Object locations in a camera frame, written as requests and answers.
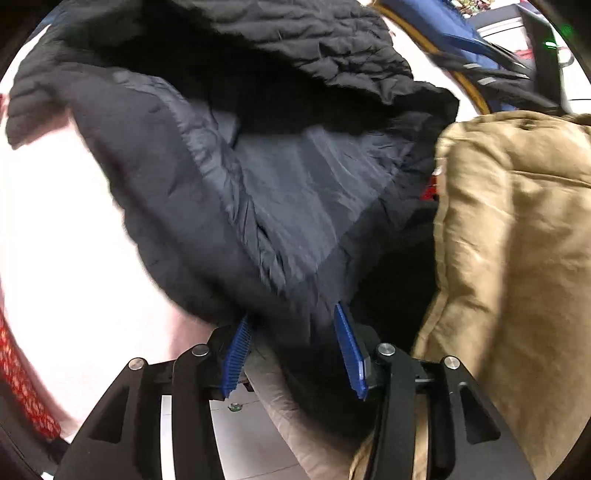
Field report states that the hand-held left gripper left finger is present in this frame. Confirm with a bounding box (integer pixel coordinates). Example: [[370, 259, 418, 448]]
[[53, 315, 254, 480]]

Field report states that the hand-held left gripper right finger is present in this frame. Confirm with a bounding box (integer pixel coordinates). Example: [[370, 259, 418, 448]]
[[333, 301, 537, 480]]

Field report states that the black puffer jacket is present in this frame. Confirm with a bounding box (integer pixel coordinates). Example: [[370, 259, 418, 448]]
[[6, 0, 461, 432]]

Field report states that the beige grey cloth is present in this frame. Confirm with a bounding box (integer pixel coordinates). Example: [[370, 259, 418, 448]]
[[244, 348, 366, 480]]

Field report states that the tan padded jacket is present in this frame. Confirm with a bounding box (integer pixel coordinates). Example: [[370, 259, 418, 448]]
[[348, 110, 591, 480]]

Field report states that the red patterned cloth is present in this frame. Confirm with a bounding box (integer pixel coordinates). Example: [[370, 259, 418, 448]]
[[0, 305, 64, 442]]

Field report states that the navy blue cloth yellow trim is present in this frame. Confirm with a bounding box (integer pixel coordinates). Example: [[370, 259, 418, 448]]
[[373, 0, 536, 116]]

